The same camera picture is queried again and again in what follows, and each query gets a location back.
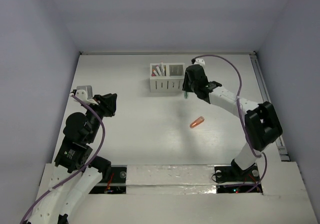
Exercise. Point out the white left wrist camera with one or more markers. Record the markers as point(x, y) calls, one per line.
point(85, 94)

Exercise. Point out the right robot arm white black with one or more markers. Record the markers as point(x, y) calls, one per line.
point(260, 121)

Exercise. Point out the white marker salmon cap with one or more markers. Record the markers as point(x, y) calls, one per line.
point(161, 64)

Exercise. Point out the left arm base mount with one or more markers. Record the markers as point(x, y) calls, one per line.
point(116, 183)

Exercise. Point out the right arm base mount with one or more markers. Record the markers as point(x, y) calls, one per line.
point(227, 182)

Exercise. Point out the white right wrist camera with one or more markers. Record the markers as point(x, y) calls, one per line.
point(199, 61)

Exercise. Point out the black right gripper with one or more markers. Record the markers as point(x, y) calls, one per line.
point(186, 86)

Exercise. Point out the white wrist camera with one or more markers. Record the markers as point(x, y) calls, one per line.
point(199, 61)
point(85, 94)

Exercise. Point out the white marker purple cap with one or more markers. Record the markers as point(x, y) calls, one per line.
point(159, 71)

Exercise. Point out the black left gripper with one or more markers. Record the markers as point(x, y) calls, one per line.
point(107, 104)

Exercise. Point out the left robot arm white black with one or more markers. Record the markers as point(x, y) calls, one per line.
point(77, 168)

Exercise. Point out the white two-compartment slotted organizer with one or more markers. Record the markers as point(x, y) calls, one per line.
point(172, 82)

